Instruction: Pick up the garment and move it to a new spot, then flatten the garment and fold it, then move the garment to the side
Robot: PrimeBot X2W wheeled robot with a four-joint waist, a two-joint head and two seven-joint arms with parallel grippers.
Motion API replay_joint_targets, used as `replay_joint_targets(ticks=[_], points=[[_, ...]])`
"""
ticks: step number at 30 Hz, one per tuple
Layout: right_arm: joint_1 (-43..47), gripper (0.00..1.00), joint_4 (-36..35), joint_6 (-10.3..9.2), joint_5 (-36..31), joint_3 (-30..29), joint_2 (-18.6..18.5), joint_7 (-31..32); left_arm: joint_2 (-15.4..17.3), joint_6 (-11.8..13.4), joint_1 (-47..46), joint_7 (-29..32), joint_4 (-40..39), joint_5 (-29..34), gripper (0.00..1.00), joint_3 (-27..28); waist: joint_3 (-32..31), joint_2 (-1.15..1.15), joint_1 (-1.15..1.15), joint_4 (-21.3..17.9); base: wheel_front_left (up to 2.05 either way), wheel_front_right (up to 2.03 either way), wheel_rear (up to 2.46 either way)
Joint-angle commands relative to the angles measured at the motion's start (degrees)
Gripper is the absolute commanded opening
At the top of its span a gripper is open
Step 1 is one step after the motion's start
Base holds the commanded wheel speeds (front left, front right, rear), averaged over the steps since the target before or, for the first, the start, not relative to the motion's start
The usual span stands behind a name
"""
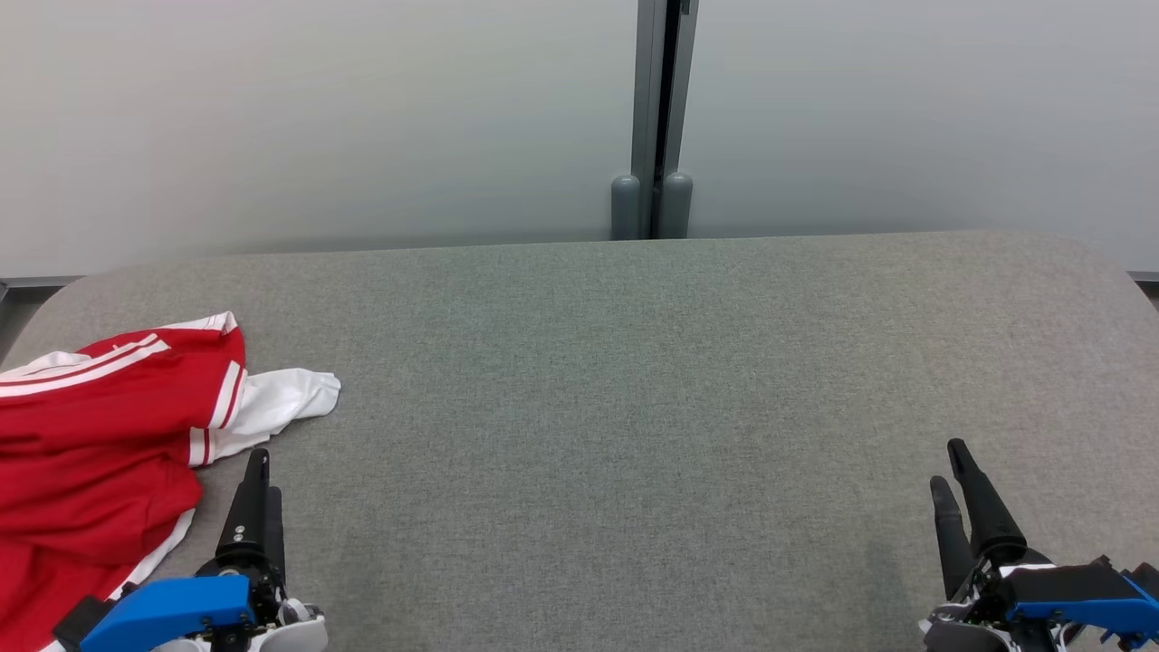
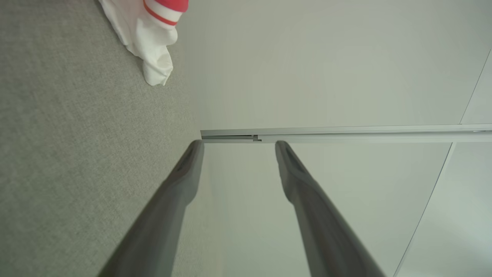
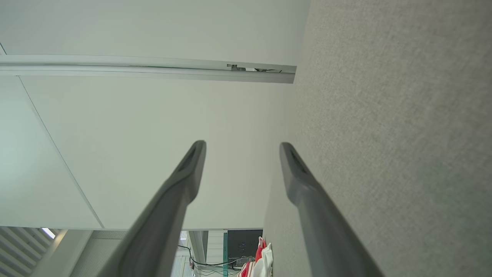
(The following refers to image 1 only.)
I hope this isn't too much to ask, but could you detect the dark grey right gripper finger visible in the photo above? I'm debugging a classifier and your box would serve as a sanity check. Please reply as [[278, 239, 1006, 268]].
[[947, 438, 1030, 566], [929, 475, 979, 601]]

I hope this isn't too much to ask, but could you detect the grey metal partition post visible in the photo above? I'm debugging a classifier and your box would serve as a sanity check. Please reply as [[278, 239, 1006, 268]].
[[631, 0, 700, 241]]

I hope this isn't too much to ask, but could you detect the red shirt with white sleeves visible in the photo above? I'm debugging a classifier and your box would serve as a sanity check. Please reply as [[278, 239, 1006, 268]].
[[0, 312, 341, 472]]

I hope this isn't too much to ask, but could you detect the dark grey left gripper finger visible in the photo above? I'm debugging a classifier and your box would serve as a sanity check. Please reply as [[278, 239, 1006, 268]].
[[216, 447, 272, 570], [266, 486, 288, 585]]

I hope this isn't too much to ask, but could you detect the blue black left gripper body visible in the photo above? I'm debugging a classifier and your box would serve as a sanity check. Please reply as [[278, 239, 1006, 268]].
[[78, 557, 285, 652]]

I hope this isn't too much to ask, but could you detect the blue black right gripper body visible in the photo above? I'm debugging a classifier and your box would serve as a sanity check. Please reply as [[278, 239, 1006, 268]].
[[958, 547, 1159, 652]]

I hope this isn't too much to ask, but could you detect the grey cylindrical post foot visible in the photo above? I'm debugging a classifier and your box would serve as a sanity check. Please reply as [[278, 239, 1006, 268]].
[[658, 171, 694, 240], [610, 175, 643, 242]]

